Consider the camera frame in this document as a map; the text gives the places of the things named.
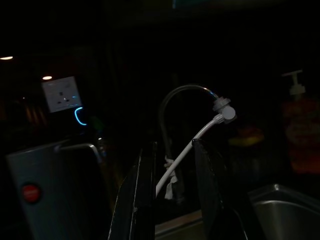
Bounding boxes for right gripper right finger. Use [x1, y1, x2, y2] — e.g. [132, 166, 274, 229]
[191, 138, 254, 240]

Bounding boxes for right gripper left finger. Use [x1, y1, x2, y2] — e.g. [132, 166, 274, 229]
[107, 141, 159, 240]

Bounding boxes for steel kitchen sink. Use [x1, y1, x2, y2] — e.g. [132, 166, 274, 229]
[154, 183, 320, 240]

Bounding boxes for white rag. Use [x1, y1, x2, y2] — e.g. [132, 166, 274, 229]
[163, 154, 181, 201]

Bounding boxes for yellow sponge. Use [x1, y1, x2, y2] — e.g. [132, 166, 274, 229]
[228, 126, 265, 148]

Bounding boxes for grey appliance red button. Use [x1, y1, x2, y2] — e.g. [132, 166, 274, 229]
[6, 142, 112, 240]

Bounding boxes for white faucet adapter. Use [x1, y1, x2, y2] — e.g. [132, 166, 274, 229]
[212, 96, 237, 125]

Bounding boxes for blue glowing light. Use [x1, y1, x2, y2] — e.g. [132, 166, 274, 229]
[73, 106, 88, 126]

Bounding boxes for orange soap dispenser bottle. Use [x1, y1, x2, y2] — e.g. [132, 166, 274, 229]
[281, 69, 320, 174]

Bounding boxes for white hose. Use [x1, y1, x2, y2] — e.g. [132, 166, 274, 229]
[155, 116, 224, 198]

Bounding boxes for white wall socket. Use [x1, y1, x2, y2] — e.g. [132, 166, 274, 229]
[41, 76, 83, 114]

